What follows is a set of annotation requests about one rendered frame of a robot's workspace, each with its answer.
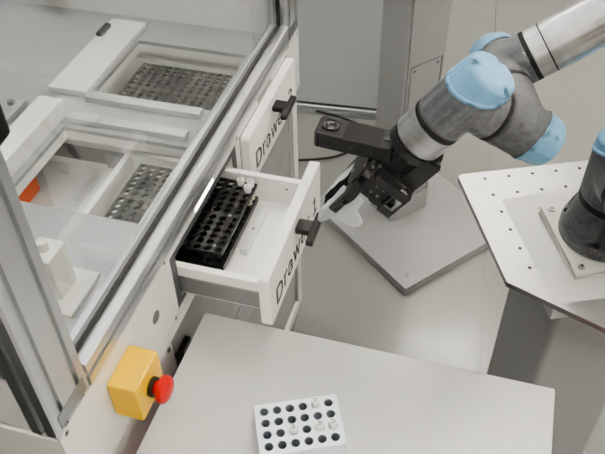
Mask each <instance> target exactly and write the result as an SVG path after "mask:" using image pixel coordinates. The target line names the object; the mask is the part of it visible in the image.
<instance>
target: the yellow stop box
mask: <svg viewBox="0 0 605 454"><path fill-rule="evenodd" d="M162 376H163V373H162V369H161V366H160V362H159V358H158V353H157V352H156V351H155V350H148V349H143V348H140V347H136V346H129V347H128V349H126V351H125V353H124V355H123V357H122V359H121V361H120V363H119V364H118V366H117V368H116V369H115V371H114V372H113V375H112V377H111V378H110V380H109V382H108V384H107V388H108V391H109V393H110V396H111V398H112V401H113V406H114V409H115V412H117V413H118V414H120V415H124V416H128V417H131V418H135V419H139V420H145V418H146V416H147V415H148V412H149V409H150V407H151V406H152V404H153V402H154V400H155V395H153V394H152V388H153V386H154V383H155V382H156V381H157V380H160V378H161V377H162Z"/></svg>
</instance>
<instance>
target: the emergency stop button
mask: <svg viewBox="0 0 605 454"><path fill-rule="evenodd" d="M173 390H174V380H173V378H172V377H171V376H169V375H163V376H162V377H161V378H160V380H157V381H156V382H155V383H154V386H153V388H152V394H153V395H155V400H156V402H157V403H158V404H165V403H166V402H168V401H169V399H170V398H171V395H172V394H173Z"/></svg>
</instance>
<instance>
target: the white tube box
mask: <svg viewBox="0 0 605 454"><path fill-rule="evenodd" d="M314 397H318V398H319V399H320V407H319V408H312V397H308V398H302V399H295V400H289V401H283V402H276V403H270V404H258V405H253V407H254V415H255V423H256V430H257V444H258V451H259V454H347V446H348V443H347V439H346V434H345V431H344V426H343V422H342V418H341V414H340V410H339V402H338V398H337V394H333V395H321V396H314ZM332 417H334V418H336V419H337V421H338V425H337V428H336V429H334V430H332V429H331V428H330V427H329V419H330V418H332ZM317 420H323V421H324V430H323V431H317V430H316V424H315V423H316V421H317ZM292 423H296V424H297V426H298V433H297V434H296V435H292V434H290V431H289V426H290V424H292Z"/></svg>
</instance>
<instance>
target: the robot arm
mask: <svg viewBox="0 0 605 454"><path fill-rule="evenodd" d="M603 48H605V0H578V1H577V2H575V3H573V4H571V5H568V6H567V7H566V8H564V9H562V10H560V11H558V12H556V13H554V14H552V15H550V16H548V17H547V18H545V19H543V20H542V21H540V22H538V23H535V24H533V25H531V26H530V27H528V28H527V29H525V30H523V31H521V32H519V33H517V34H515V35H513V36H510V35H509V34H508V33H505V32H489V33H487V34H485V35H484V36H482V37H480V38H479V39H478V40H477V41H476V42H475V43H474V44H473V46H472V48H471V49H470V52H469V56H467V57H466V58H465V59H462V60H461V61H460V62H459V63H458V64H457V65H455V66H454V67H452V68H451V69H450V70H449V71H448V72H447V74H446V75H445V76H444V77H443V78H442V79H441V80H440V81H439V82H438V83H437V84H436V85H434V86H433V87H432V88H431V89H430V90H429V91H428V93H427V94H425V95H424V96H423V97H422V98H421V99H420V100H419V101H418V102H417V103H416V104H415V105H414V106H413V107H412V108H411V109H410V110H409V111H408V112H406V113H405V114H404V115H403V116H402V117H401V118H400V119H399V121H398V122H397V123H396V124H395V125H394V126H393V127H392V129H391V130H386V129H383V128H378V127H374V126H370V125H366V124H362V123H354V122H351V121H346V120H342V119H338V118H333V117H329V116H325V115H324V116H322V117H321V119H320V121H319V123H318V125H317V127H316V129H315V131H314V145H315V146H317V147H321V148H325V149H329V150H336V151H340V152H345V153H348V154H352V155H357V157H356V158H355V159H354V160H353V161H352V162H351V163H350V164H349V166H348V167H347V168H346V169H345V170H344V171H343V172H342V174H341V175H340V176H339V178H338V179H337V180H336V181H335V182H334V184H333V185H332V186H331V187H330V189H329V190H328V191H327V193H326V194H325V200H324V206H323V207H321V208H320V210H319V214H318V221H319V222H324V221H326V220H328V219H330V218H332V219H335V220H337V221H340V222H343V223H344V224H347V225H349V226H351V227H358V226H360V225H361V223H362V218H361V216H360V215H359V213H358V211H357V209H358V208H359V207H360V206H361V205H362V203H366V202H368V201H370V202H371V203H373V204H374V205H376V206H377V208H376V210H377V211H379V212H380V213H382V214H383V215H384V216H386V217H387V218H389V217H391V216H392V215H393V214H394V213H396V212H397V211H398V210H400V209H401V208H402V207H403V206H405V205H406V204H407V203H408V202H409V201H410V200H411V196H412V193H413V192H414V191H415V190H417V189H418V188H419V187H420V186H422V185H423V184H424V183H426V182H427V181H428V180H429V179H430V178H432V177H433V176H434V175H436V174H437V173H438V172H439V171H440V168H441V166H440V163H441V161H442V159H443V157H444V155H443V153H444V152H445V151H446V150H448V149H449V148H450V147H451V146H452V145H454V144H455V143H456V142H457V141H459V140H460V139H461V138H462V137H463V136H465V135H466V134H467V133H470V134H472V135H473V136H475V137H476V138H478V139H480V140H482V141H485V142H487V143H488V144H490V145H492V146H493V147H495V148H497V149H499V150H502V151H504V152H506V153H508V154H509V155H511V156H512V157H513V158H514V159H520V160H522V161H524V162H526V163H528V164H530V165H534V166H538V165H543V164H545V163H547V162H548V161H550V160H551V159H552V158H553V157H554V156H555V155H556V154H557V153H558V152H559V151H560V149H561V148H562V147H563V145H564V140H565V136H566V128H565V125H564V122H563V121H562V120H561V119H560V118H559V117H557V116H556V115H555V114H554V113H553V112H551V111H548V110H546V109H545V108H544V107H543V106H542V104H541V102H540V100H539V97H538V95H537V91H536V89H535V87H534V85H533V84H534V83H536V82H538V81H539V80H541V79H543V78H545V77H548V76H550V75H552V74H554V73H555V72H557V71H559V70H561V69H563V68H566V67H568V66H570V65H572V64H573V63H575V62H577V61H579V60H581V59H583V58H585V57H587V56H589V55H591V54H592V53H594V52H596V51H598V50H601V49H603ZM403 191H406V193H407V194H408V195H406V194H404V193H403ZM395 200H398V201H399V202H400V203H402V204H400V205H399V206H398V207H397V208H395V209H394V210H393V211H392V212H391V211H390V210H388V209H387V208H386V207H384V206H385V205H387V206H388V207H389V208H392V207H393V206H394V204H395ZM558 230H559V233H560V235H561V237H562V239H563V240H564V242H565V243H566V244H567V245H568V246H569V247H570V248H571V249H572V250H574V251H575V252H577V253H578V254H580V255H582V256H584V257H585V258H588V259H593V260H596V261H600V262H605V127H604V128H603V129H602V130H600V132H599V133H598V136H597V138H596V141H595V142H594V143H593V144H592V151H591V155H590V158H589V161H588V164H587V167H586V169H585V172H584V175H583V178H582V183H581V186H580V189H579V190H578V192H577V193H576V194H575V195H574V196H573V197H572V198H571V199H570V200H569V202H568V203H567V204H566V205H565V206H564V208H563V210H562V212H561V214H560V217H559V221H558Z"/></svg>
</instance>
